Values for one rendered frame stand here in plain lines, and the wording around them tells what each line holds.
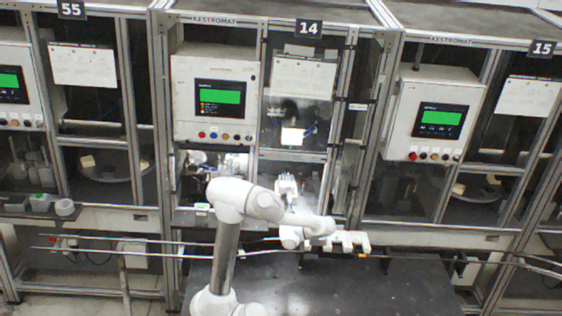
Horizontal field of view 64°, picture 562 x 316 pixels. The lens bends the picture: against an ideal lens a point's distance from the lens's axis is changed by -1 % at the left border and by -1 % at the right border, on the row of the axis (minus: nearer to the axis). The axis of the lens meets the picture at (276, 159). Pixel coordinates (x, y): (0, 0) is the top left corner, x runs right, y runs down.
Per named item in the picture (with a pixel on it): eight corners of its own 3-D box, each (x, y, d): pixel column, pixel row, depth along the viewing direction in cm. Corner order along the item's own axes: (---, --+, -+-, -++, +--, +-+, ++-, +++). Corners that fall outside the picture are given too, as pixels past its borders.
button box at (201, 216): (194, 226, 249) (193, 209, 243) (196, 216, 256) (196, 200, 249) (208, 226, 250) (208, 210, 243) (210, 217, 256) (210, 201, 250)
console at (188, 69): (172, 143, 233) (169, 57, 208) (182, 118, 257) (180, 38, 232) (254, 149, 235) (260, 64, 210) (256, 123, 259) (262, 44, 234)
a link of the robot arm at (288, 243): (281, 234, 245) (305, 230, 244) (282, 255, 232) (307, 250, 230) (277, 219, 239) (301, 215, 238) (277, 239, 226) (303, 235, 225)
